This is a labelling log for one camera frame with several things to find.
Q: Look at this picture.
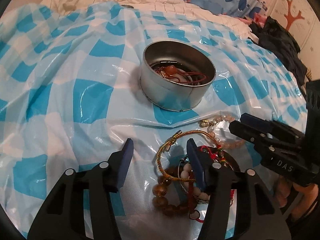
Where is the pink bead bracelet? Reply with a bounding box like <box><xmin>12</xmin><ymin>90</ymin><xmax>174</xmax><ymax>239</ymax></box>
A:
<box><xmin>199</xmin><ymin>114</ymin><xmax>247</xmax><ymax>149</ymax></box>

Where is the gold cord bracelet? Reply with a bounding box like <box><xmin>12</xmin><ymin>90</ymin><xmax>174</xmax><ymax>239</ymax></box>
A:
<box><xmin>156</xmin><ymin>129</ymin><xmax>223</xmax><ymax>183</ymax></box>

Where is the person's right hand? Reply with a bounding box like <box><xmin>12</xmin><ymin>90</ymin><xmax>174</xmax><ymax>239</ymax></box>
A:
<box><xmin>274</xmin><ymin>176</ymin><xmax>319</xmax><ymax>221</ymax></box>

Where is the blue white checkered plastic sheet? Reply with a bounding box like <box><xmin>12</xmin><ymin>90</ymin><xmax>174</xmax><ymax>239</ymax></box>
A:
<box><xmin>1</xmin><ymin>2</ymin><xmax>307</xmax><ymax>239</ymax></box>

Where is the round silver metal tin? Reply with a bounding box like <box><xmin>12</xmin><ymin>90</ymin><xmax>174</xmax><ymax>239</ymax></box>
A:
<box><xmin>139</xmin><ymin>40</ymin><xmax>216</xmax><ymax>112</ymax></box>

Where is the black clothes pile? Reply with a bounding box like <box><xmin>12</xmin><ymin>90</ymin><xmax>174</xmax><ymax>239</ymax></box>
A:
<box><xmin>249</xmin><ymin>16</ymin><xmax>307</xmax><ymax>86</ymax></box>

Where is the white bead bracelet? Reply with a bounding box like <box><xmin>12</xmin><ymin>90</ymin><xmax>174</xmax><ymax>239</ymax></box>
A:
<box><xmin>180</xmin><ymin>163</ymin><xmax>211</xmax><ymax>202</ymax></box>

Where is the amber bead bracelet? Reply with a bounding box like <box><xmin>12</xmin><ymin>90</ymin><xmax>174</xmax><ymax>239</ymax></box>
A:
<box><xmin>152</xmin><ymin>166</ymin><xmax>193</xmax><ymax>217</ymax></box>

